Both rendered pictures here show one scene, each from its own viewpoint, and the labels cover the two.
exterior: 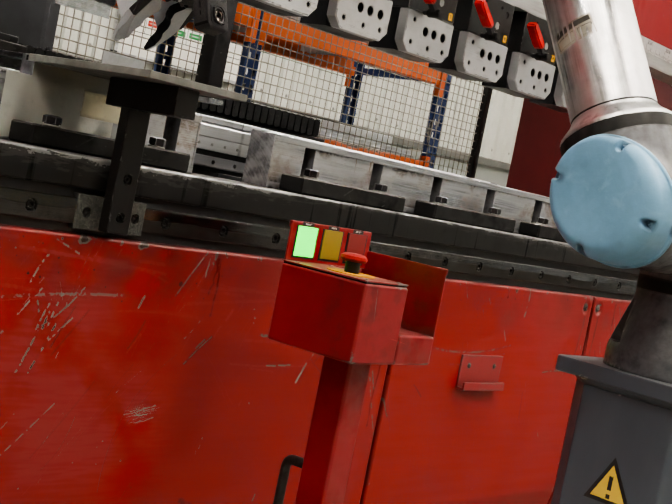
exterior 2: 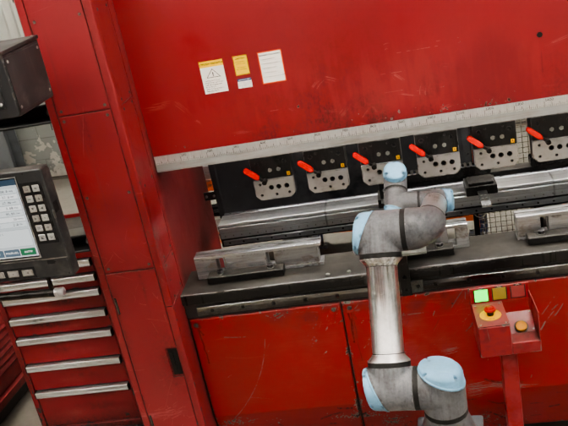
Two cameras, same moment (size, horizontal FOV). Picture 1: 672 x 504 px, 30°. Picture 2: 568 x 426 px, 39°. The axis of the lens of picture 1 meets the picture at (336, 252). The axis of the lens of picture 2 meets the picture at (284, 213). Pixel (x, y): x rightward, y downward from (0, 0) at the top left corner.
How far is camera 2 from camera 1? 2.20 m
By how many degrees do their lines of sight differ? 62
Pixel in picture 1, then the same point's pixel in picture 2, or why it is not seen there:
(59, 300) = not seen: hidden behind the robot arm
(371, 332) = (490, 345)
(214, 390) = not seen: hidden behind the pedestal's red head
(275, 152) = (519, 224)
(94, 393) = (423, 346)
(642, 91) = (381, 352)
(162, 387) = (457, 340)
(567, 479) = not seen: outside the picture
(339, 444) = (507, 379)
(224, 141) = (542, 192)
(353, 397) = (509, 362)
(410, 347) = (522, 346)
